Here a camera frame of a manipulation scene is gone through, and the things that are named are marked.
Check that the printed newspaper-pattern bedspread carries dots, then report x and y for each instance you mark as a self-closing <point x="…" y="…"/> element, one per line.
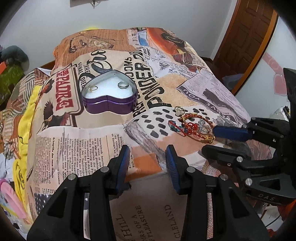
<point x="65" y="138"/>

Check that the green patterned cloth stand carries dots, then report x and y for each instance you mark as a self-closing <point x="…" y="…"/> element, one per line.
<point x="9" y="78"/>

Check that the purple heart-shaped tin box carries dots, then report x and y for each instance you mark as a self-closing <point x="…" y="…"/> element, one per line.
<point x="111" y="91"/>

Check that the brown wooden door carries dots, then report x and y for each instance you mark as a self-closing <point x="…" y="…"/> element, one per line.
<point x="247" y="36"/>

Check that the yellow chair top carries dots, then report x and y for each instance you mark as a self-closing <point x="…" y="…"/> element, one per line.
<point x="91" y="28"/>

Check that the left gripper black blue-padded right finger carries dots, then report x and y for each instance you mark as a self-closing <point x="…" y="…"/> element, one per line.
<point x="233" y="216"/>

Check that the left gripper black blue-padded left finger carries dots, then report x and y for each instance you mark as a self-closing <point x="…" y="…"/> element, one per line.
<point x="62" y="217"/>

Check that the pink cloth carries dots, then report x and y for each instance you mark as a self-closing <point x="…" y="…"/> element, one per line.
<point x="10" y="202"/>

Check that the white heart-decor wardrobe door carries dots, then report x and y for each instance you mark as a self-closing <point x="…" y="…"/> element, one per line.
<point x="265" y="90"/>

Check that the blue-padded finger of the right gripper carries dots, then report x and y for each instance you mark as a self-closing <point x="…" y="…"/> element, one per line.
<point x="231" y="133"/>

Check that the grey plush pillow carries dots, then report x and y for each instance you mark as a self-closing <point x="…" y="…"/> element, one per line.
<point x="14" y="55"/>

